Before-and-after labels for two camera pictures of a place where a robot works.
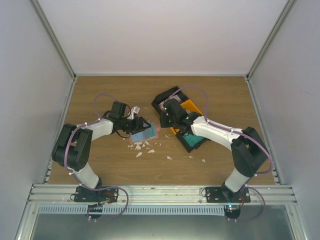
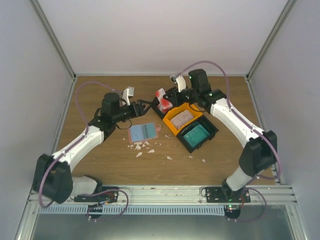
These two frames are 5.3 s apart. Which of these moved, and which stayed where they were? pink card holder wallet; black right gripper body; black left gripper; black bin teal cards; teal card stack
Moved: black left gripper; black right gripper body
Stayed: black bin teal cards; pink card holder wallet; teal card stack
